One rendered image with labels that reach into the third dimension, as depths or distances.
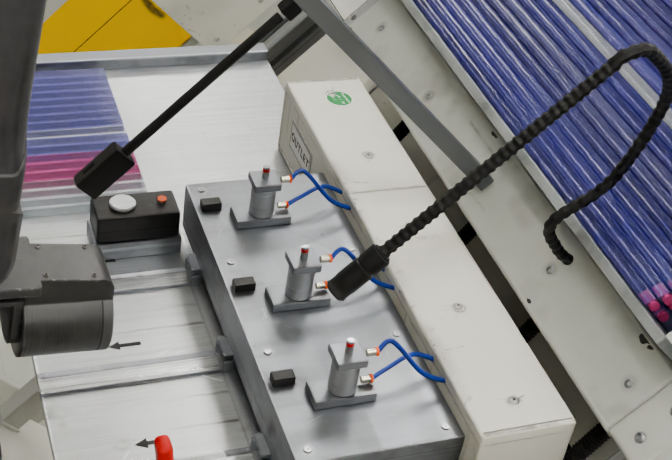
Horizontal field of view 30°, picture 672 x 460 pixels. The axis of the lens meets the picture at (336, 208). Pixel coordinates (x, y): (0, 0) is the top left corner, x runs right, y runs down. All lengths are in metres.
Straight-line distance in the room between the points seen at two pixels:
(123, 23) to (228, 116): 2.95
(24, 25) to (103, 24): 3.61
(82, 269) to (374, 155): 0.45
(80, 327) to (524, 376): 0.36
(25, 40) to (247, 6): 1.68
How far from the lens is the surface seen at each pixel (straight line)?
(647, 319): 0.94
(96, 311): 0.82
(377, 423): 0.95
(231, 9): 2.34
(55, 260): 0.81
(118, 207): 1.14
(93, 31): 4.29
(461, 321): 1.02
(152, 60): 1.43
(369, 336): 1.02
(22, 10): 0.67
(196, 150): 1.30
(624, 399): 0.96
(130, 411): 1.02
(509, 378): 0.99
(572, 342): 1.00
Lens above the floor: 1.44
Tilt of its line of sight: 11 degrees down
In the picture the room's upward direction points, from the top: 50 degrees clockwise
